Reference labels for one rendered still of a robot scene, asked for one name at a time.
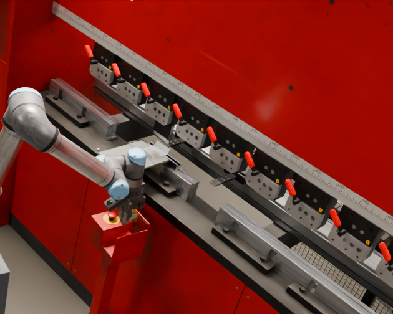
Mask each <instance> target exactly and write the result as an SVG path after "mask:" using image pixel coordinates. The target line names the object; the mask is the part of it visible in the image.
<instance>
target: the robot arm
mask: <svg viewBox="0 0 393 314"><path fill-rule="evenodd" d="M7 102H8V108H7V110H6V112H5V114H4V116H3V118H2V124H3V125H4V126H3V128H2V130H1V132H0V197H1V194H2V187H1V185H2V183H3V181H4V180H5V178H6V176H7V174H8V172H9V170H10V168H11V166H12V164H13V162H14V160H15V159H16V156H17V154H18V153H19V151H20V149H21V147H22V145H23V143H24V142H26V143H28V144H29V145H31V146H32V147H33V148H35V149H36V150H38V151H40V152H41V153H49V154H50V155H52V156H53V157H55V158H57V159H58V160H60V161H61V162H63V163H65V164H66V165H68V166H70V167H71V168H72V169H74V170H76V171H77V172H79V173H80V174H82V175H84V176H85V177H87V178H89V179H90V180H92V181H93V182H95V183H96V184H98V185H99V186H102V187H103V188H104V189H106V190H108V194H109V195H110V198H108V200H106V201H104V206H105V207H106V208H107V209H108V210H109V211H110V212H111V211H113V210H114V209H115V208H118V213H119V218H120V222H121V224H122V225H123V226H125V225H127V223H128V222H129V221H131V220H133V219H135V218H136V216H137V215H136V214H133V209H137V208H139V209H141V208H143V207H144V205H145V198H146V197H145V196H144V195H143V194H144V189H145V183H144V182H143V174H144V169H145V165H146V156H147V155H146V152H144V150H142V149H140V148H132V149H129V150H128V152H127V154H126V155H100V156H96V157H94V156H92V155H91V154H90V153H88V152H86V151H85V150H83V149H82V148H81V147H79V146H77V145H76V144H75V143H73V142H71V141H70V140H68V139H67V138H66V137H64V136H62V135H61V134H60V133H59V129H58V128H56V127H55V126H54V125H52V123H51V122H50V121H49V120H48V118H47V116H46V111H45V107H44V100H43V98H42V96H41V94H40V93H39V92H38V91H36V90H34V89H32V88H27V87H23V88H18V89H16V90H15V91H13V92H12V93H11V94H10V96H9V98H8V101H7ZM143 201H144V203H143ZM142 203H143V205H142Z"/></svg>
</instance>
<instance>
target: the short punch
mask: <svg viewBox="0 0 393 314"><path fill-rule="evenodd" d="M174 127H175V125H172V126H168V125H164V126H163V125H162V124H161V123H159V122H158V121H156V120H155V124H154V127H153V130H154V134H155V135H157V136H158V137H159V138H161V139H162V140H163V141H165V142H166V143H168V144H169V141H170V140H171V139H172V135H173V131H174Z"/></svg>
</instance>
